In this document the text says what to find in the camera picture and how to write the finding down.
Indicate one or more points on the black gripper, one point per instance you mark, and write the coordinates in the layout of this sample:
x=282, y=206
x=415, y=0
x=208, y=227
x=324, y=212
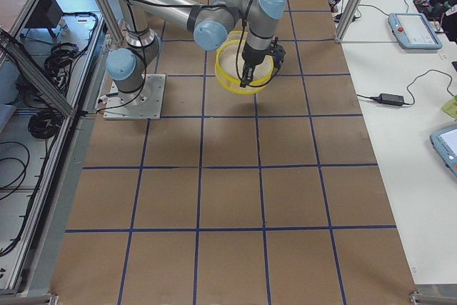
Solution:
x=251, y=57

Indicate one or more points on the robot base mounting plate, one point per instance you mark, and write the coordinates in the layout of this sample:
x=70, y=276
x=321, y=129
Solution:
x=146, y=104

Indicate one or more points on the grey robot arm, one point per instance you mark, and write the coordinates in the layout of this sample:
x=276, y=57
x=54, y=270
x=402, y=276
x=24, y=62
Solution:
x=210, y=25

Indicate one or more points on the black power adapter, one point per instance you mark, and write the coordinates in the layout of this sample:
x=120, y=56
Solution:
x=388, y=99

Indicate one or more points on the blue teach pendant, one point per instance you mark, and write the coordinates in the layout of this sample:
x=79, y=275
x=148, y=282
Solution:
x=413, y=31
x=444, y=143

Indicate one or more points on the aluminium side rail frame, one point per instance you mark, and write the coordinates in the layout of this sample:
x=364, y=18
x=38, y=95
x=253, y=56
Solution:
x=52, y=53

